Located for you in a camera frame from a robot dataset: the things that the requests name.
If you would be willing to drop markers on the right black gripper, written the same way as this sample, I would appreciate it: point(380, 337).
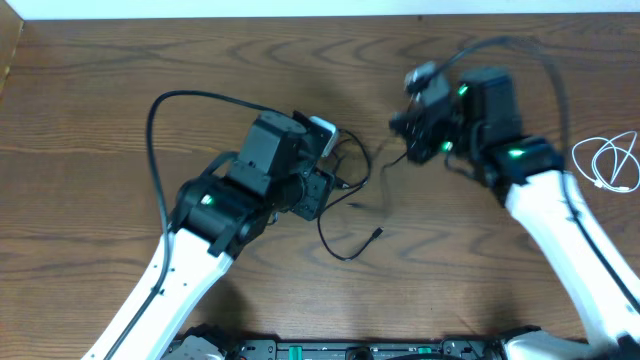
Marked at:
point(417, 138)

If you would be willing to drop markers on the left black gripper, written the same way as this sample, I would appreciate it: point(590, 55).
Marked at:
point(316, 195)

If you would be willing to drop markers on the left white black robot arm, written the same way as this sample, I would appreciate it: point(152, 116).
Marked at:
point(213, 220)

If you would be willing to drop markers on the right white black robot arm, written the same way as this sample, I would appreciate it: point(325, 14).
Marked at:
point(527, 176)

